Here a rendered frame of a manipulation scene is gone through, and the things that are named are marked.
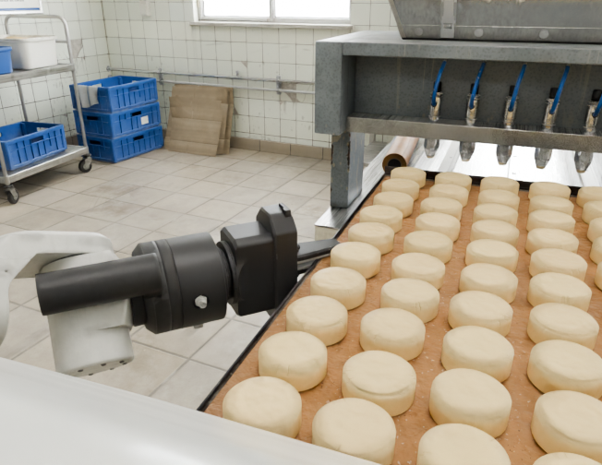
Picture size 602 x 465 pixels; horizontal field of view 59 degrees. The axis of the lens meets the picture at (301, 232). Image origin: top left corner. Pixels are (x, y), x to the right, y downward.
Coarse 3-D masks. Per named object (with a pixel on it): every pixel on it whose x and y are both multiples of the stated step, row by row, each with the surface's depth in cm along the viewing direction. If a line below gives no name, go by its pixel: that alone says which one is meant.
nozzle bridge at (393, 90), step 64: (320, 64) 93; (384, 64) 97; (448, 64) 93; (512, 64) 90; (576, 64) 79; (320, 128) 97; (384, 128) 96; (448, 128) 92; (512, 128) 89; (576, 128) 90
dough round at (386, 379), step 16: (368, 352) 38; (384, 352) 38; (352, 368) 37; (368, 368) 37; (384, 368) 37; (400, 368) 37; (352, 384) 36; (368, 384) 35; (384, 384) 35; (400, 384) 35; (368, 400) 35; (384, 400) 34; (400, 400) 35
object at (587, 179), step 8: (568, 152) 143; (568, 160) 140; (568, 168) 138; (592, 168) 119; (576, 176) 121; (584, 176) 114; (592, 176) 114; (576, 184) 119; (584, 184) 109; (592, 184) 109
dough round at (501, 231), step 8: (480, 224) 60; (488, 224) 60; (496, 224) 60; (504, 224) 60; (472, 232) 59; (480, 232) 58; (488, 232) 58; (496, 232) 58; (504, 232) 58; (512, 232) 58; (472, 240) 59; (504, 240) 57; (512, 240) 57
